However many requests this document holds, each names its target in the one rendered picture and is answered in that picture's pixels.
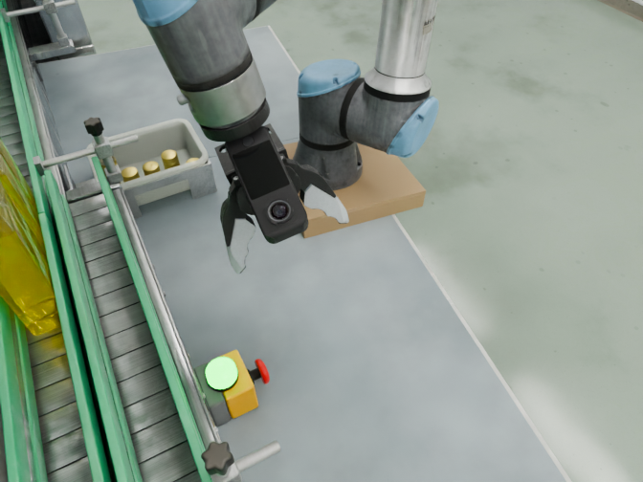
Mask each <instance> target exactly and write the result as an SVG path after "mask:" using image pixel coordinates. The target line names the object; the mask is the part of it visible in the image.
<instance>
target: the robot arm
mask: <svg viewBox="0 0 643 482"><path fill-rule="evenodd" d="M132 1H133V3H134V5H135V7H136V11H137V14H138V15H139V17H140V19H141V21H142V22H143V23H144V24H145V25H146V27H147V29H148V31H149V33H150V35H151V37H152V39H153V40H154V42H155V44H156V46H157V48H158V50H159V52H160V54H161V56H162V58H163V60H164V62H165V64H166V66H167V67H168V69H169V71H170V73H171V75H172V77H173V79H174V80H175V82H176V84H177V86H178V88H179V90H180V92H181V93H182V94H181V95H178V96H177V101H178V103H179V104H180V105H184V104H188V108H189V110H190V112H191V114H192V115H193V117H194V119H195V120H196V121H197V122H198V123H199V125H200V127H201V129H202V131H203V133H204V135H205V136H206V137H207V138H208V139H209V140H211V141H215V142H225V143H223V144H221V145H219V146H216V147H215V148H214V149H215V151H216V154H217V156H218V159H219V161H220V163H221V165H222V168H223V170H224V173H225V175H226V177H227V179H228V181H229V183H230V187H229V191H228V198H227V199H226V200H225V201H224V202H223V204H222V207H221V210H220V220H221V225H222V229H223V232H224V236H225V244H226V248H227V253H228V257H229V259H230V262H231V265H232V267H233V269H234V270H235V272H236V273H237V274H241V272H242V271H243V270H244V269H245V268H246V265H245V257H246V256H247V254H248V252H249V251H248V247H247V246H248V243H249V241H250V239H251V238H252V237H253V236H254V235H255V223H254V221H253V219H252V218H251V217H250V216H249V215H247V214H250V215H254V216H255V218H256V221H257V223H258V224H259V227H260V229H261V231H262V233H263V235H264V237H265V239H266V240H267V241H268V242H269V243H271V244H276V243H278V242H281V241H283V240H285V239H288V238H290V237H292V236H294V235H297V234H299V233H301V232H304V231H306V230H307V228H308V218H307V213H306V210H305V208H304V206H303V205H305V206H306V207H308V208H311V209H316V208H318V209H320V210H323V212H324V213H325V214H326V215H327V216H330V217H334V218H335V219H336V220H337V221H338V222H339V224H347V223H348V222H349V219H348V215H347V211H346V209H345V207H344V205H343V204H342V202H341V201H340V200H339V198H338V197H337V195H336V194H335V192H334V191H333V190H338V189H343V188H346V187H348V186H352V185H353V184H355V183H356V182H357V181H358V180H359V179H360V177H361V175H362V171H363V159H362V156H361V153H360V150H359V146H358V143H360V144H363V145H365V146H368V147H371V148H374V149H377V150H380V151H383V152H386V153H387V154H388V155H390V154H391V155H395V156H398V157H402V158H408V157H411V156H412V155H414V154H415V153H416V152H417V151H418V150H419V148H420V147H421V146H422V144H423V143H424V141H425V140H426V139H427V137H428V135H429V134H430V132H431V130H432V126H433V124H434V121H435V119H436V116H437V112H438V107H439V105H438V104H439V102H438V99H436V98H435V97H434V96H430V90H431V86H432V82H431V80H430V79H429V78H428V76H427V75H426V74H425V69H426V64H427V58H428V53H429V48H430V43H431V38H432V28H433V23H434V19H435V13H436V7H437V2H438V0H383V4H382V11H381V20H380V28H379V35H378V43H377V52H376V59H375V66H374V68H372V69H371V70H370V71H369V72H367V73H366V75H365V77H360V74H361V70H360V67H359V65H357V63H356V62H354V61H351V60H347V59H327V60H322V61H318V62H315V63H313V64H310V65H309V66H307V67H305V68H304V69H303V70H302V71H301V72H300V74H299V79H298V90H297V96H298V99H299V142H298V145H297V148H296V152H295V155H294V157H293V160H292V159H289V158H288V155H287V151H286V149H285V147H284V146H283V144H282V142H281V141H280V139H279V137H278V136H277V133H276V132H275V130H274V128H273V127H272V125H271V124H270V123H269V124H266V125H264V126H261V125H262V124H263V123H264V122H265V121H266V120H267V119H268V117H269V115H270V107H269V104H268V102H267V99H266V97H265V96H266V90H265V87H264V84H263V82H262V79H261V76H260V74H259V71H258V69H257V67H256V64H255V60H254V57H253V55H252V53H251V51H250V48H249V45H248V42H247V40H246V37H245V34H244V32H243V28H245V27H246V26H247V25H248V24H249V23H251V22H252V21H253V20H255V19H256V18H257V17H258V16H259V15H260V14H261V13H263V12H264V11H265V10H266V9H268V8H269V7H270V6H271V5H273V4H274V3H275V2H276V1H277V0H132ZM269 131H271V133H269ZM225 148H226V149H225ZM223 149H225V150H226V152H224V153H223V152H221V151H222V150H223ZM301 201H302V202H301ZM302 203H303V204H302ZM246 213H247V214H246Z"/></svg>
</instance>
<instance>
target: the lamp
mask: <svg viewBox="0 0 643 482"><path fill-rule="evenodd" d="M206 377H207V382H208V385H209V387H210V388H211V389H213V390H214V391H218V392H224V391H227V390H230V389H231V388H233V387H234V386H235V384H236V383H237V381H238V370H237V368H236V366H235V363H234V362H233V361H232V360H231V359H229V358H226V357H220V358H216V359H214V360H212V361H211V362H210V363H209V364H208V366H207V368H206Z"/></svg>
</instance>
